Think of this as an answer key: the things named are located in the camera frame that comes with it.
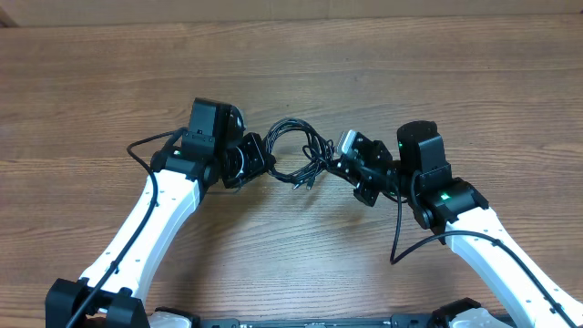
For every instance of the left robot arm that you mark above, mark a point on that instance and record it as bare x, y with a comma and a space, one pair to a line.
215, 145

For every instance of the brown cardboard backdrop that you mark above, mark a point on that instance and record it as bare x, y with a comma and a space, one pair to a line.
35, 13

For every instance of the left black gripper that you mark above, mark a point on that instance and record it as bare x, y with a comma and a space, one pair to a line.
251, 142

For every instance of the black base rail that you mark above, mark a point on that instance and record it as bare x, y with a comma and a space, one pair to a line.
393, 321

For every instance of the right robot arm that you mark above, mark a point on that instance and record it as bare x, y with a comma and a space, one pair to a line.
458, 215

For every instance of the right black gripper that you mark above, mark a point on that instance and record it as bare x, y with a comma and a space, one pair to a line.
363, 190

